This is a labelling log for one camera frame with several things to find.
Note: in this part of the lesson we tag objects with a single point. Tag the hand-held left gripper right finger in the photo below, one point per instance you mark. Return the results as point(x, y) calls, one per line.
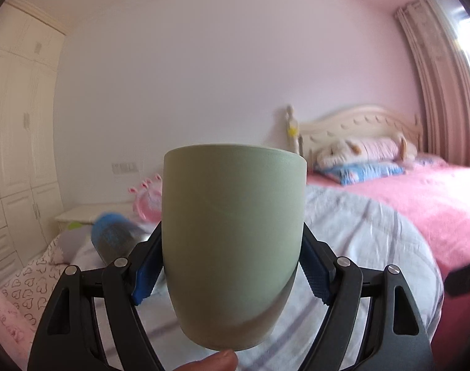
point(315, 276)

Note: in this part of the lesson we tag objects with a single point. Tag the pink flamingo toy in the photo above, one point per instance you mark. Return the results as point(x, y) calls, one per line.
point(148, 199)

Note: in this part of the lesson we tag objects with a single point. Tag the wall socket panel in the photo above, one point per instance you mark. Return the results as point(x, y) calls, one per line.
point(124, 167)

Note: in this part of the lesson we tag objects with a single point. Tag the grey and green cushion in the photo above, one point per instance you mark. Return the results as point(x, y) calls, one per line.
point(70, 241)

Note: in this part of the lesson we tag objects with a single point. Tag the pink bedspread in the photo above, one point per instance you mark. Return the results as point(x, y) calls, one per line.
point(420, 208)

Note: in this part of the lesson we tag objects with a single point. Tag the white plush toy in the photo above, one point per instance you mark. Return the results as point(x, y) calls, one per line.
point(337, 153)

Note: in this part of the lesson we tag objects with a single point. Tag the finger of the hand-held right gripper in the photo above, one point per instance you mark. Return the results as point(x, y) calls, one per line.
point(465, 278)

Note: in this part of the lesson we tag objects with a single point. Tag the cream bed headboard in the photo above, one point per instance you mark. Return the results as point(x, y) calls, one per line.
point(358, 125)

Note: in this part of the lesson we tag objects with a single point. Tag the cream wardrobe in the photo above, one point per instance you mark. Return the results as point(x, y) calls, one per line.
point(18, 143)

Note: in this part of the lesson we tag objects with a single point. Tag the wooden figure with yellow tag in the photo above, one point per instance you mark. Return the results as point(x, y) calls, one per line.
point(293, 129)

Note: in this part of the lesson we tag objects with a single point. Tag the cream nightstand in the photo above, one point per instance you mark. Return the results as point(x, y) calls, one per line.
point(90, 212)

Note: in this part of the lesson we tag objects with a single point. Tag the blue printed pillow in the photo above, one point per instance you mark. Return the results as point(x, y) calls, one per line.
point(368, 171)

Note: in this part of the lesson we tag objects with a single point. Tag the blue and black bottle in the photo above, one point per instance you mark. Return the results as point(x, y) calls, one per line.
point(111, 237)

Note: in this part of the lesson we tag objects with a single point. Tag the heart print sheet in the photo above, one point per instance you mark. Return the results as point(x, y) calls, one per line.
point(30, 282)

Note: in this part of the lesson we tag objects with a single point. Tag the grey striped quilt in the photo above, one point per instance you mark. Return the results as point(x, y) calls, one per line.
point(366, 255)

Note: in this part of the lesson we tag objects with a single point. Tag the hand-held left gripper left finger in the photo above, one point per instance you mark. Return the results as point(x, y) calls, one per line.
point(145, 276)

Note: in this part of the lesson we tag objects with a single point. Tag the pink floral cloth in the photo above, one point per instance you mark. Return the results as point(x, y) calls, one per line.
point(9, 324)

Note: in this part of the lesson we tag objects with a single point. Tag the beige curtain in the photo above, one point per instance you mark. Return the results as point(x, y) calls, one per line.
point(440, 85)

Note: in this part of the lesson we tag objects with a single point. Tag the green cup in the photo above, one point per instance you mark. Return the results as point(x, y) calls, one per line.
point(231, 239)

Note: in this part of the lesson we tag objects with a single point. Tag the pink pillow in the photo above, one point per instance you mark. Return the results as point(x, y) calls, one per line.
point(378, 148)

